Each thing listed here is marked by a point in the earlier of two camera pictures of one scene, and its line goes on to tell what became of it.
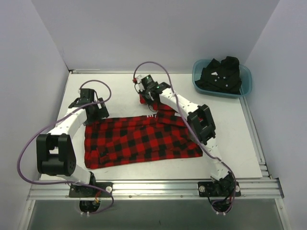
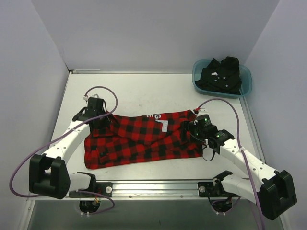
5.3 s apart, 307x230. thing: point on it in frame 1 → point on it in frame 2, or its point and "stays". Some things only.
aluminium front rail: x=264 y=188 stays
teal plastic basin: x=245 y=74 stays
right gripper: x=146 y=96 → x=186 y=131
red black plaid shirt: x=164 y=135 stays
